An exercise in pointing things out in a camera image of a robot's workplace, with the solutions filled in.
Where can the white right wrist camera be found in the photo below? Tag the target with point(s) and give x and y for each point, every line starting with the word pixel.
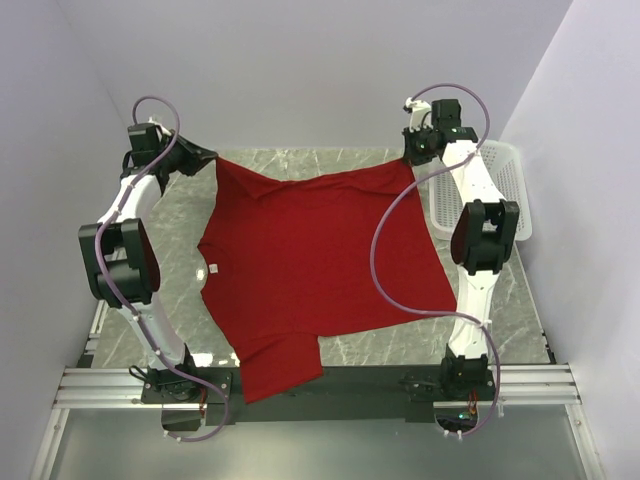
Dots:
pixel 419 112

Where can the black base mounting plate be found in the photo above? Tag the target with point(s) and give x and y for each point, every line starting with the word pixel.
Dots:
pixel 415 394

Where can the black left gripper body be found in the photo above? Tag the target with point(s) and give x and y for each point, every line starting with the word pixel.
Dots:
pixel 184 158

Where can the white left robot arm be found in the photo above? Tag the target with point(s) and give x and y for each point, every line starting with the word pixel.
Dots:
pixel 122 268

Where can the aluminium frame rail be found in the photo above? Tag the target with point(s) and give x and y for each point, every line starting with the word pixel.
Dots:
pixel 82 388

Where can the red t shirt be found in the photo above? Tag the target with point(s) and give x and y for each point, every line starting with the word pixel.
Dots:
pixel 296 261

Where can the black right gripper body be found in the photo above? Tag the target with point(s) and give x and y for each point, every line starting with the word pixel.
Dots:
pixel 418 151

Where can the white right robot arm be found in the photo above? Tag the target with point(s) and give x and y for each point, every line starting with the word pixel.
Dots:
pixel 480 245

